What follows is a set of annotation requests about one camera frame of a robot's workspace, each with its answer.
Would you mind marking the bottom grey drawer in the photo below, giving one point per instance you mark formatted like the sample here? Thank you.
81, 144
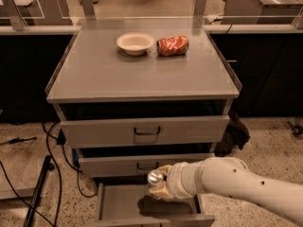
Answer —
127, 202

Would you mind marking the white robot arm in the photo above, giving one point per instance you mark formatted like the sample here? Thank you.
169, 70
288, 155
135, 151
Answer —
228, 177

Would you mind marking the dark cloth on cabinet side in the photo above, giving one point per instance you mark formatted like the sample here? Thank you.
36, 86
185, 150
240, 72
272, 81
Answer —
236, 135

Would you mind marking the top grey drawer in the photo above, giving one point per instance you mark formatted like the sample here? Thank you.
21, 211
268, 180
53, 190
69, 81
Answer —
138, 123

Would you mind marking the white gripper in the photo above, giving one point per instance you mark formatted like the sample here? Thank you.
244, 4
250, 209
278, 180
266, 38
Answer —
175, 180

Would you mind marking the crushed orange soda can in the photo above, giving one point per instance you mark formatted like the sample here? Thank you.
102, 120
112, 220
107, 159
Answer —
172, 46

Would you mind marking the middle grey drawer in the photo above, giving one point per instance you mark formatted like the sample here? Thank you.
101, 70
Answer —
137, 160

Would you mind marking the silver redbull can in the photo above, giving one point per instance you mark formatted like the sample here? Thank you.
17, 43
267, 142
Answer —
155, 177

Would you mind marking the white paper bowl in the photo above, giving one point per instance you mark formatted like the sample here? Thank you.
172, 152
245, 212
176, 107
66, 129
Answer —
135, 43

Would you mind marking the grey drawer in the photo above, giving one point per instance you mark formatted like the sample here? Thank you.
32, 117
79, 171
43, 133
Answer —
127, 202
137, 160
138, 123

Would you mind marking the grey drawer cabinet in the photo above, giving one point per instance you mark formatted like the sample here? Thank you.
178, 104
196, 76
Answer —
94, 69

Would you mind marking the caster wheel on floor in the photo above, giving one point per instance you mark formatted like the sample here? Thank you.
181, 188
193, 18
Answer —
297, 130

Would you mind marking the black tool on floor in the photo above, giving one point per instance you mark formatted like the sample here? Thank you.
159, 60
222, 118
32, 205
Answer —
17, 140

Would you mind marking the black bar on floor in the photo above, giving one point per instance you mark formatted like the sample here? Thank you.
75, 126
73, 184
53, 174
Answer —
37, 193

